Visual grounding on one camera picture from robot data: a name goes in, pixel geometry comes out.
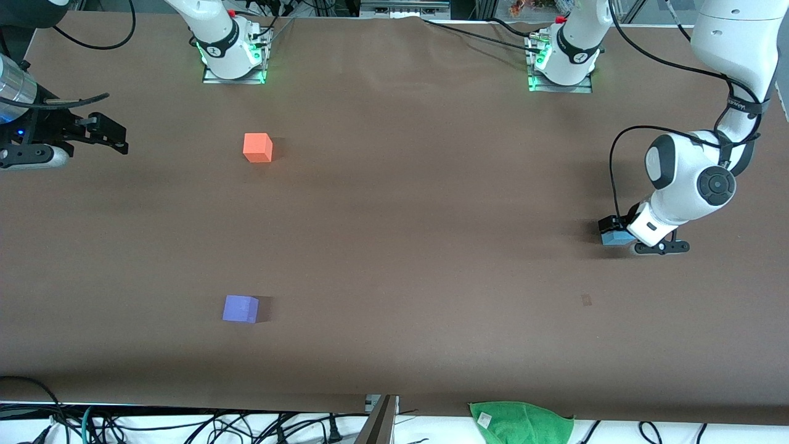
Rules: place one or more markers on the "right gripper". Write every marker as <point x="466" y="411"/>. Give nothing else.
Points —
<point x="44" y="128"/>

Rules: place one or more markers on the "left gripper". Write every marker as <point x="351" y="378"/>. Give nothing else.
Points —
<point x="624" y="221"/>

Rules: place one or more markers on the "blue foam block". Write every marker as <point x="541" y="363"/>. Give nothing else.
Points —
<point x="616" y="238"/>

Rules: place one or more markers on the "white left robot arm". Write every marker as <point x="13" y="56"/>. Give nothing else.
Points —
<point x="733" y="37"/>

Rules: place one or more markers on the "orange foam block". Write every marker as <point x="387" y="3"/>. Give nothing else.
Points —
<point x="257" y="148"/>

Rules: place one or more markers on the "purple foam block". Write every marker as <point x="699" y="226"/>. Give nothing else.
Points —
<point x="240" y="308"/>

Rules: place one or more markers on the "brown paper table cover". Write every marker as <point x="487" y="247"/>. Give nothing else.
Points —
<point x="431" y="277"/>

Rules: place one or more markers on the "green microfibre cloth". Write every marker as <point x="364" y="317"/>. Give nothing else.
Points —
<point x="524" y="422"/>

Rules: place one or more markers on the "black power plug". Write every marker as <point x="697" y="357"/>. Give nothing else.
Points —
<point x="335" y="433"/>

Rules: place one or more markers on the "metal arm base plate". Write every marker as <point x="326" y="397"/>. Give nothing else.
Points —
<point x="264" y="68"/>
<point x="585" y="86"/>

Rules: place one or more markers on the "aluminium profile post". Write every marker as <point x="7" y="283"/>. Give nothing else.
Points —
<point x="377" y="425"/>

